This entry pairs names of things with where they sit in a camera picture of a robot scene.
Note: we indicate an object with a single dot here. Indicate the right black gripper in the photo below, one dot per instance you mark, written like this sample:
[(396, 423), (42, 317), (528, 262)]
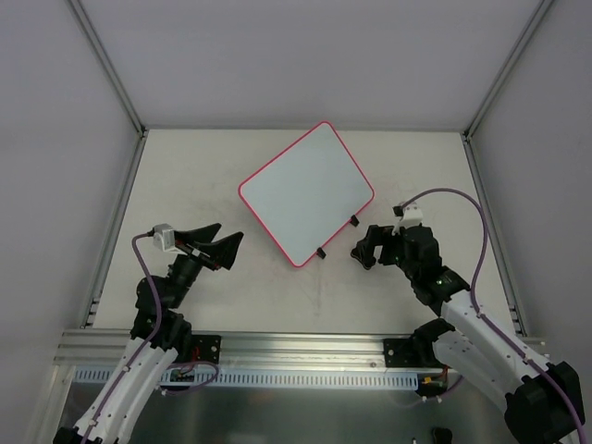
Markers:
[(386, 243)]

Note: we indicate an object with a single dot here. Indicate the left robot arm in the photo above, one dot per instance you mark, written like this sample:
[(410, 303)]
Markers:
[(160, 338)]

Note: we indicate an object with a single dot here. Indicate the left aluminium frame post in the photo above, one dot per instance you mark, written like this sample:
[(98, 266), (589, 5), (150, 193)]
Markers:
[(93, 39)]

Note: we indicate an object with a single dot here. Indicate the white slotted cable duct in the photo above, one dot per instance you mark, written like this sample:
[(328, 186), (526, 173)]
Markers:
[(270, 379)]

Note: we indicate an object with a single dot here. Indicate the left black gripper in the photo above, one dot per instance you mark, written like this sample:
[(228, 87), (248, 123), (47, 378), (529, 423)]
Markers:
[(199, 254)]

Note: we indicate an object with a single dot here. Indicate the aluminium mounting rail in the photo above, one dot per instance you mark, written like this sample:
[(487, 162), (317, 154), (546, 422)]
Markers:
[(242, 350)]

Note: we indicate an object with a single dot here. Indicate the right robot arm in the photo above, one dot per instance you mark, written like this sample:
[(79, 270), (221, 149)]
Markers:
[(541, 401)]

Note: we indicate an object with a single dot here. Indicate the right aluminium frame post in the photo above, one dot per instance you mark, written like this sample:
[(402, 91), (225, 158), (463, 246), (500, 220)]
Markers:
[(525, 37)]

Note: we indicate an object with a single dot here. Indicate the black object bottom edge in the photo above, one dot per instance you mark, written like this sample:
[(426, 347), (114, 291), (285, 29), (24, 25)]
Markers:
[(442, 435)]

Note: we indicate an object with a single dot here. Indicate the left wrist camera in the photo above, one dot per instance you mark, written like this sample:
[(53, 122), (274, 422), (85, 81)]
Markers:
[(164, 239)]

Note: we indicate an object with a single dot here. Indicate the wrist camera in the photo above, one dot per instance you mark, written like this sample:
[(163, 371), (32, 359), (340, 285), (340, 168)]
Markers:
[(407, 215), (164, 239)]

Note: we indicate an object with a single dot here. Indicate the black whiteboard eraser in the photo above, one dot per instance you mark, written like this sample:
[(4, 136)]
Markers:
[(365, 259)]

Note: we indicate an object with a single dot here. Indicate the pink-framed whiteboard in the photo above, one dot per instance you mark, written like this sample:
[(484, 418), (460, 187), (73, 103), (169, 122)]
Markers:
[(305, 195)]

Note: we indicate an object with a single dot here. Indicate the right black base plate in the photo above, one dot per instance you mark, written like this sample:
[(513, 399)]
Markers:
[(409, 352)]

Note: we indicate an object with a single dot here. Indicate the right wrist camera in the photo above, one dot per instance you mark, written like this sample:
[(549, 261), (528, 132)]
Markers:
[(407, 215)]

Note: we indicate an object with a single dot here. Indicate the aluminium frame post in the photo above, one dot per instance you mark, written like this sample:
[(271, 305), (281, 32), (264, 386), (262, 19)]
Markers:
[(93, 39), (525, 37)]

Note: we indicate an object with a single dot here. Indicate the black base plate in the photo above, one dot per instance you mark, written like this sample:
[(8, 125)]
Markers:
[(205, 348), (409, 352)]

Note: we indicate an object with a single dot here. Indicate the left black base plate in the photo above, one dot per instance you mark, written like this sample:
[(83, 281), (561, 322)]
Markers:
[(205, 348)]

